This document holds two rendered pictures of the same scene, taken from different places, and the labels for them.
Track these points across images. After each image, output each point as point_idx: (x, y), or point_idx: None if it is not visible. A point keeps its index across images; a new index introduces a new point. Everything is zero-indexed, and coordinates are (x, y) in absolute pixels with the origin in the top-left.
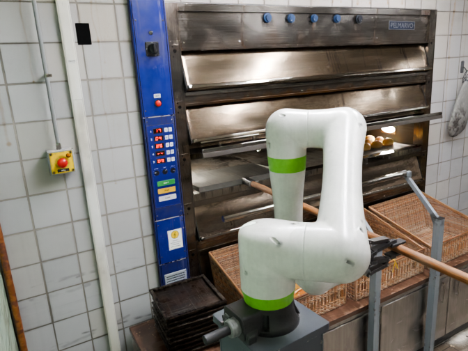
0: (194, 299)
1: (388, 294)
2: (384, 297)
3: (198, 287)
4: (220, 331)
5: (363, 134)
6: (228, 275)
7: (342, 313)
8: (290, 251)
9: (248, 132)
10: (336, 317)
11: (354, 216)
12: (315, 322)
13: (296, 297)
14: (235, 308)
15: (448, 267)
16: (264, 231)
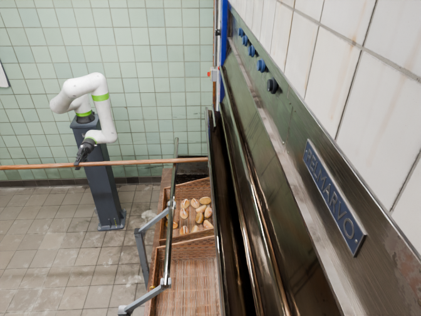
0: (187, 167)
1: (147, 287)
2: (148, 282)
3: (196, 170)
4: None
5: (62, 89)
6: (195, 180)
7: (155, 246)
8: None
9: (222, 124)
10: (154, 241)
11: (54, 98)
12: (72, 124)
13: (162, 207)
14: None
15: (48, 163)
16: None
